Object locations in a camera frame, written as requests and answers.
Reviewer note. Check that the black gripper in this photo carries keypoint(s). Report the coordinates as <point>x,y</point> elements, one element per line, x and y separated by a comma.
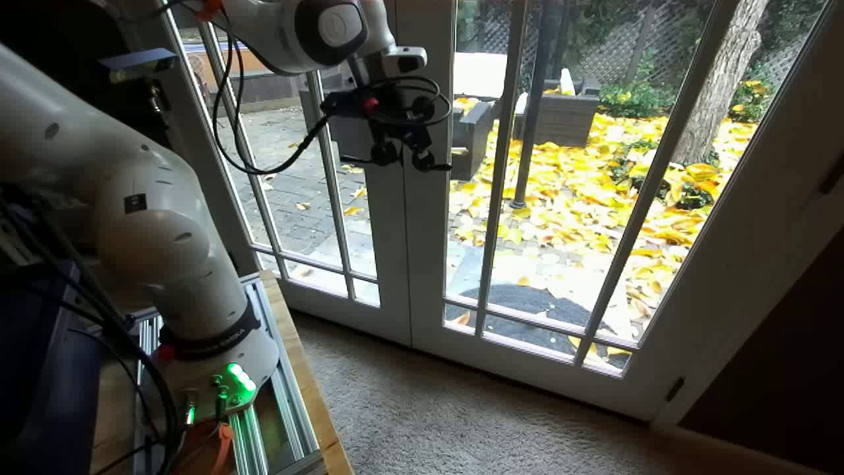
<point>391,110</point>

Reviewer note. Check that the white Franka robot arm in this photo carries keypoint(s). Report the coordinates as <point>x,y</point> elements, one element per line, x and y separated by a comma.
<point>134,221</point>

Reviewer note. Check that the large black door lever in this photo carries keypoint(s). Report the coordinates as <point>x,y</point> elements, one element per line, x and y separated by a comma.
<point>425,159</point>

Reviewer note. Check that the white door with large lever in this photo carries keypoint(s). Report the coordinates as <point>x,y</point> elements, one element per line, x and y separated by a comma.
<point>432,264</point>

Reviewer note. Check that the black outdoor door mat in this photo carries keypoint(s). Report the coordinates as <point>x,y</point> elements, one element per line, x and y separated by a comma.
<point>528,305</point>

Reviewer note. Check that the dark outdoor planter box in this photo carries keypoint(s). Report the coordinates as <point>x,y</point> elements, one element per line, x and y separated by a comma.
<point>473,135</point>

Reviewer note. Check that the grey outdoor planter box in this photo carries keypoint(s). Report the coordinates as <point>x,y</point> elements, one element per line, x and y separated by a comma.
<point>564,119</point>

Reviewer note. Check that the lattice fence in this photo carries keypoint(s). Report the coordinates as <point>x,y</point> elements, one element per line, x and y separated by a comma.
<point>615,54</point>

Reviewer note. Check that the grey blue bar device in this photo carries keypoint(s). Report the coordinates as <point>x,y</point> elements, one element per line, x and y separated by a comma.
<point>135,64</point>

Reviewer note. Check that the tree trunk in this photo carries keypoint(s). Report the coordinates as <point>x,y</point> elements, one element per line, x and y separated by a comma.
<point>717,79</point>

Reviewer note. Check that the orange plastic piece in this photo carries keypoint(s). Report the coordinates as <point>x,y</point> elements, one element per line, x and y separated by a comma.
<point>206,449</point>

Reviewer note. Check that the blue bin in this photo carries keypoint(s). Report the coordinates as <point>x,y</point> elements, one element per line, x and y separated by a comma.
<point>43,379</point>

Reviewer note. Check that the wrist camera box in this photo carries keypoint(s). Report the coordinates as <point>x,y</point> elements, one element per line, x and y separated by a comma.
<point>403,62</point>

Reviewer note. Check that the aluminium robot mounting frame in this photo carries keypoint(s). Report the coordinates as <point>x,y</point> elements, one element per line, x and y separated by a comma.
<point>293,413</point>

